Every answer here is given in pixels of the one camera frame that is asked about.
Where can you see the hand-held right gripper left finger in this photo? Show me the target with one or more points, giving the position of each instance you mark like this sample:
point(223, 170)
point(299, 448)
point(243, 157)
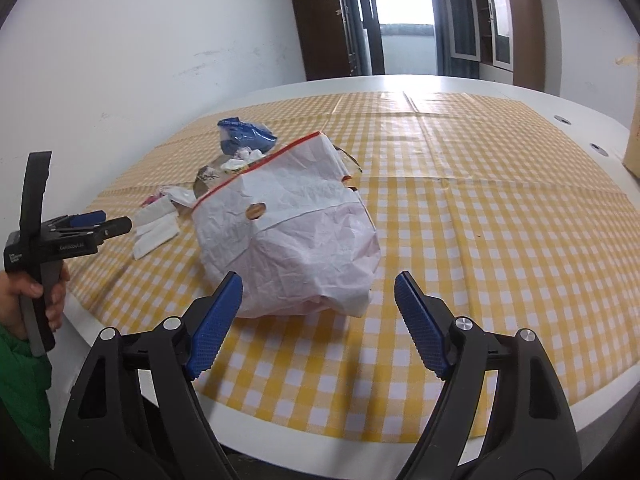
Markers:
point(215, 330)

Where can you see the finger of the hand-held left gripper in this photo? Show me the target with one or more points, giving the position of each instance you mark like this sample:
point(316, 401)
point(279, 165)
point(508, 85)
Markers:
point(87, 218)
point(115, 226)

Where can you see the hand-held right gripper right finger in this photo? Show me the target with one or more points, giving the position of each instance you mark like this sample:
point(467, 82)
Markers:
point(420, 330)

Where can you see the white napkin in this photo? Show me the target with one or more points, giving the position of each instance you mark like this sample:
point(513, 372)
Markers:
point(155, 214)
point(152, 241)

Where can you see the white paper bag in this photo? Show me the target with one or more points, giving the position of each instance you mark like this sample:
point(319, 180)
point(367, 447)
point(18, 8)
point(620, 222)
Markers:
point(300, 230)

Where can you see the person's green-sleeved left forearm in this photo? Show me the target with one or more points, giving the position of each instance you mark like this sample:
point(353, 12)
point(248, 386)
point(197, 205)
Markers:
point(22, 390)

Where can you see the person's left hand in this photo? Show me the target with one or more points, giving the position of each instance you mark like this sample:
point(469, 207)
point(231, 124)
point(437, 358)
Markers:
point(12, 305)

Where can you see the clear crumpled plastic wrapper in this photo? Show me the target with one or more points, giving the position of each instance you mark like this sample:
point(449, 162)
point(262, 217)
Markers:
point(177, 196)

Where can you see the brown printed wrapper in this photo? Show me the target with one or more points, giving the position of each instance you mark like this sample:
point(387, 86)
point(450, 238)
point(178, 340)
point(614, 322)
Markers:
point(212, 177)

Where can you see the yellow checkered tablecloth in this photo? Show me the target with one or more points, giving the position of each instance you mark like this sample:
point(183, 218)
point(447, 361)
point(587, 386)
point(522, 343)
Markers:
point(500, 240)

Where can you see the crumpled white tissue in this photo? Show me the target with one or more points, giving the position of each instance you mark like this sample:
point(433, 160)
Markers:
point(246, 156)

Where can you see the blue plastic bag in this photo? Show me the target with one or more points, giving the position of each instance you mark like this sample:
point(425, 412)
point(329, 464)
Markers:
point(245, 132)

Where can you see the round metal table grommet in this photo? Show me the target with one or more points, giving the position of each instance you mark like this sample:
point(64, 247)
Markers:
point(599, 149)
point(563, 120)

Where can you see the cardboard box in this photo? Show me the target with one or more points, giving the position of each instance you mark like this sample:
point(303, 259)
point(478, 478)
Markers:
point(632, 145)

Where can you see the dark brown door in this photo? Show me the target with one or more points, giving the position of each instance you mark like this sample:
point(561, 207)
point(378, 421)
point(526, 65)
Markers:
point(320, 15)

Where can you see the wooden cabinet with glass doors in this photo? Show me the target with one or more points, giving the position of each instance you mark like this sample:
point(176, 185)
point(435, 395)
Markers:
point(522, 25)

